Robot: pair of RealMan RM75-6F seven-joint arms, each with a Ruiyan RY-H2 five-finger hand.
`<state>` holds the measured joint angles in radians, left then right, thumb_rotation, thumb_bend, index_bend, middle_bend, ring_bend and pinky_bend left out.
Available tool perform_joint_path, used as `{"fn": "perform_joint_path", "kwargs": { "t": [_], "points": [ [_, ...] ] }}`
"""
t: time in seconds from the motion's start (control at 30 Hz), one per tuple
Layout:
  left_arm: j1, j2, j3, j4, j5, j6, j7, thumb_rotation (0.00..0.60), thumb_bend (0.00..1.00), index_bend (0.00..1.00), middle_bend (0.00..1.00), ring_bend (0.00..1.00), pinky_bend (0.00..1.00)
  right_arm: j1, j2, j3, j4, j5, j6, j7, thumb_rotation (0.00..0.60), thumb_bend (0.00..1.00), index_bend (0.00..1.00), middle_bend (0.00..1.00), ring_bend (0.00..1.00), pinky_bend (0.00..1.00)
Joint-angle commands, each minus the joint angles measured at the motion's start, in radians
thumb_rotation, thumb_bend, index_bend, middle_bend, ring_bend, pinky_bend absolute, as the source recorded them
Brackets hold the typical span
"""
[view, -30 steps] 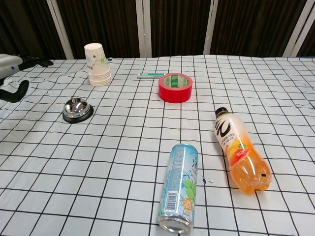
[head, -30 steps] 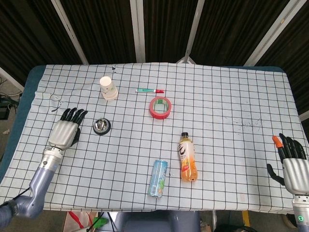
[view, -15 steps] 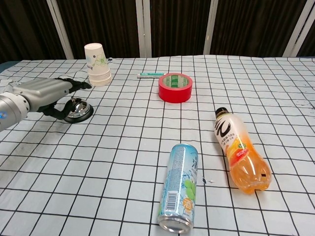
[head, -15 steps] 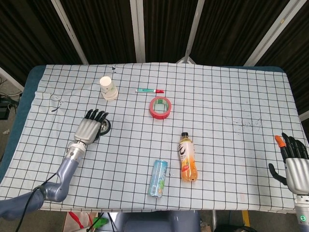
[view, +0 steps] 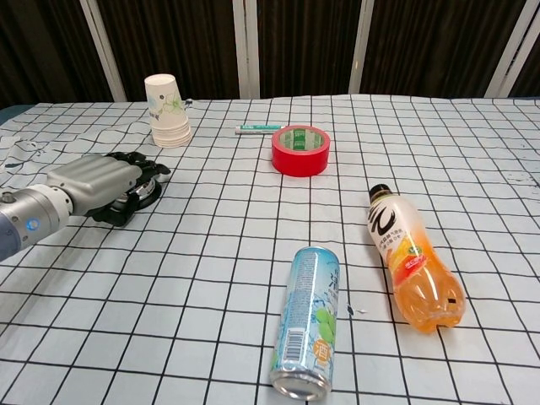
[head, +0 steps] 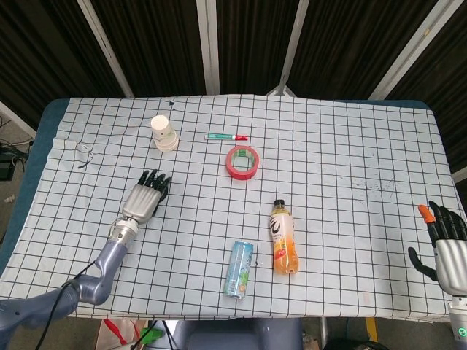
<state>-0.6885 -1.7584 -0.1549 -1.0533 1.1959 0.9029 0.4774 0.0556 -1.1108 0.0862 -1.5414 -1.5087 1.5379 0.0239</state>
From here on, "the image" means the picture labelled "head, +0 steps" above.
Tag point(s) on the red tape roll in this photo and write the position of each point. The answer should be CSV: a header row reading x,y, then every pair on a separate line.
x,y
242,162

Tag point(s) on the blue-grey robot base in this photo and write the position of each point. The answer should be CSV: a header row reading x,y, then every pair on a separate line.
x,y
237,333

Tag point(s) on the light blue drink can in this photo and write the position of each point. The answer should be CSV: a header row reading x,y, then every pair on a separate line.
x,y
239,270

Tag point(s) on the white frame bar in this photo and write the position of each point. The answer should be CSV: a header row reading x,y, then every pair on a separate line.
x,y
405,51
106,47
208,47
16,118
292,43

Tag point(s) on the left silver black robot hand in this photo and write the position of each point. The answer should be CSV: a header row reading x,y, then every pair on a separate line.
x,y
141,202

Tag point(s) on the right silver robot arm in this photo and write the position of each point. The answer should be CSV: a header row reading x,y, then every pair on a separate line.
x,y
459,321

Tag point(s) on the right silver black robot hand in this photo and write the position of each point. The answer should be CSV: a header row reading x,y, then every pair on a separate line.
x,y
451,255

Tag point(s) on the white black checked tablecloth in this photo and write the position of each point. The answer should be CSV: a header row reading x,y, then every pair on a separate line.
x,y
310,218

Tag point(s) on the white paper cup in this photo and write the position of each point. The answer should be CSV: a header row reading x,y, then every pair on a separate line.
x,y
165,135

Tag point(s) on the green plastic object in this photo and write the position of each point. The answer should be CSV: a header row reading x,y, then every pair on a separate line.
x,y
151,334

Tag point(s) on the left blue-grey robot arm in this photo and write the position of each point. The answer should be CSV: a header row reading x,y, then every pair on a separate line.
x,y
104,271

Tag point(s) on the metal table leg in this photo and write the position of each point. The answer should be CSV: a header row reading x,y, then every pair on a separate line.
x,y
323,330

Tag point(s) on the red green white marker pen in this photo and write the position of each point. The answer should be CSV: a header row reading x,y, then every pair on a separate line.
x,y
226,137

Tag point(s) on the orange drink bottle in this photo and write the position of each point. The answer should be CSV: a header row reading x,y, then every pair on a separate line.
x,y
284,242

